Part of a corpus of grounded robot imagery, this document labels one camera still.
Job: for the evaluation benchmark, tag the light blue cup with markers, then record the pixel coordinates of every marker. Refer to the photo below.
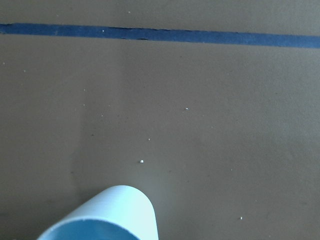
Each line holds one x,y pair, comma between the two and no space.
120,212

